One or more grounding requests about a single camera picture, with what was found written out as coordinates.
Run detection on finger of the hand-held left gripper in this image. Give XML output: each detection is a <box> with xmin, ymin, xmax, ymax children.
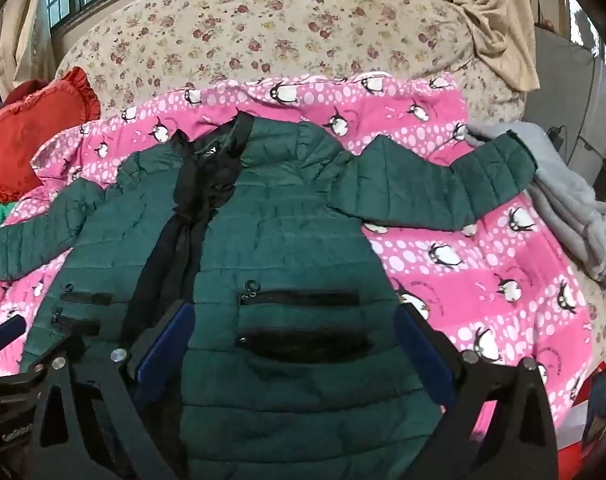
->
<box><xmin>0</xmin><ymin>360</ymin><xmax>48</xmax><ymax>398</ymax></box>
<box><xmin>0</xmin><ymin>315</ymin><xmax>27</xmax><ymax>356</ymax></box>

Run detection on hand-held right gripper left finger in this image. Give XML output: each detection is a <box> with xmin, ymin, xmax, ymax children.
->
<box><xmin>30</xmin><ymin>301</ymin><xmax>196</xmax><ymax>480</ymax></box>

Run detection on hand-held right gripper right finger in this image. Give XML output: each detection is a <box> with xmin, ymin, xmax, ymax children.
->
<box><xmin>395</xmin><ymin>305</ymin><xmax>558</xmax><ymax>480</ymax></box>

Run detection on dark green puffer jacket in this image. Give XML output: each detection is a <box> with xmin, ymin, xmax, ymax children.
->
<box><xmin>0</xmin><ymin>110</ymin><xmax>538</xmax><ymax>480</ymax></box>

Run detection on pink penguin print blanket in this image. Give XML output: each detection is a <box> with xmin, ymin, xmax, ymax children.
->
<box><xmin>0</xmin><ymin>72</ymin><xmax>594</xmax><ymax>453</ymax></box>

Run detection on red paper bag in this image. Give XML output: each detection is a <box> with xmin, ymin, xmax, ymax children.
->
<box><xmin>558</xmin><ymin>360</ymin><xmax>606</xmax><ymax>480</ymax></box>

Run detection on red ruffled pillow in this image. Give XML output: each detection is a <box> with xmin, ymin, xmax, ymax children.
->
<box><xmin>0</xmin><ymin>67</ymin><xmax>102</xmax><ymax>203</ymax></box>

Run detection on grey sweater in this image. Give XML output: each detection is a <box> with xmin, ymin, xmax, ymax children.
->
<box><xmin>465</xmin><ymin>122</ymin><xmax>606</xmax><ymax>288</ymax></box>

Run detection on dark red cushion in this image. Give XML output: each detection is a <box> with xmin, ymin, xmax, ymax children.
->
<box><xmin>3</xmin><ymin>78</ymin><xmax>51</xmax><ymax>106</ymax></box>

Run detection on beige hanging curtain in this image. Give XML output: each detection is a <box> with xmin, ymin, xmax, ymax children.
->
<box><xmin>0</xmin><ymin>0</ymin><xmax>56</xmax><ymax>93</ymax></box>

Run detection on grey refrigerator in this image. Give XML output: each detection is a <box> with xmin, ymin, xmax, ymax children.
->
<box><xmin>525</xmin><ymin>25</ymin><xmax>606</xmax><ymax>201</ymax></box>

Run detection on beige draped curtain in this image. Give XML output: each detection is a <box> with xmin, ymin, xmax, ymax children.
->
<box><xmin>423</xmin><ymin>0</ymin><xmax>541</xmax><ymax>93</ymax></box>

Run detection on floral bed sheet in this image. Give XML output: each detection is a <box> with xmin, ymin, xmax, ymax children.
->
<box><xmin>55</xmin><ymin>0</ymin><xmax>606</xmax><ymax>366</ymax></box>

